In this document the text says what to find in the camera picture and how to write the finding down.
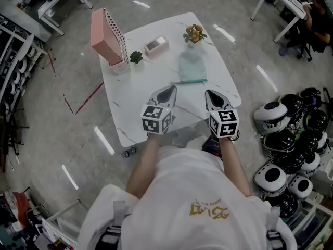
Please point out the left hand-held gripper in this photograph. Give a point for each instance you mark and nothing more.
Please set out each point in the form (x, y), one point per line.
(156, 120)

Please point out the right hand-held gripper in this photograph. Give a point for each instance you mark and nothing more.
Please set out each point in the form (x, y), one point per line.
(225, 124)

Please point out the mint green towel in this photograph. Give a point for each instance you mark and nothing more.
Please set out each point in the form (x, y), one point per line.
(192, 66)

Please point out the person's right forearm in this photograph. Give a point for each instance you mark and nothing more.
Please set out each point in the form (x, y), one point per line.
(234, 165)

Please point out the person's left forearm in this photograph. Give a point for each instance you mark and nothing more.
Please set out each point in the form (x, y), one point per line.
(144, 165)

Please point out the black waist-worn device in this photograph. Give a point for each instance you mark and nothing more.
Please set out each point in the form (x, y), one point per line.
(211, 147)

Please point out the small green succulent pot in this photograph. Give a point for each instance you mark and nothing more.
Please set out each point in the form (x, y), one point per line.
(136, 57)

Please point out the pink digital clock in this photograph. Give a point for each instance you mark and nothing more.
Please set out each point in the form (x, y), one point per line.
(155, 45)

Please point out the white perforated file holder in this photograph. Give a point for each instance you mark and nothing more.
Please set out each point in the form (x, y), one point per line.
(122, 48)

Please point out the orange flower pot plant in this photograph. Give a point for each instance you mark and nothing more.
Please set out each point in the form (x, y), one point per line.
(194, 34)

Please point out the pile of black white helmets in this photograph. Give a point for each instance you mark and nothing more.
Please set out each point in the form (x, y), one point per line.
(286, 144)

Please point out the pink file box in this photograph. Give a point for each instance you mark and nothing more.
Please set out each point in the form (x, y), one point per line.
(104, 38)

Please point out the person's white t-shirt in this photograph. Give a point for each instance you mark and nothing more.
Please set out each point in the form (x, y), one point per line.
(192, 199)

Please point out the black office chair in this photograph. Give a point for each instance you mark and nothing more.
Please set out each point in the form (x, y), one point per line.
(305, 52)

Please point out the white empty desk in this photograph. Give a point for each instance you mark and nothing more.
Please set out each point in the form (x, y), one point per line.
(59, 1)

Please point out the white plastic drawer unit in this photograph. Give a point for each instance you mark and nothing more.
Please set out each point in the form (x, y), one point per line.
(312, 217)

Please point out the white shelf rack with helmets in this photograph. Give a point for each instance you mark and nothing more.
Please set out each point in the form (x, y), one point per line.
(15, 61)

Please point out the black tripod stand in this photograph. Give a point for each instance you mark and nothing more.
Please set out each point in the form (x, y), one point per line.
(11, 129)

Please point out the red cloth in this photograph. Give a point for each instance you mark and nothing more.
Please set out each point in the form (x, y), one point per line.
(22, 207)

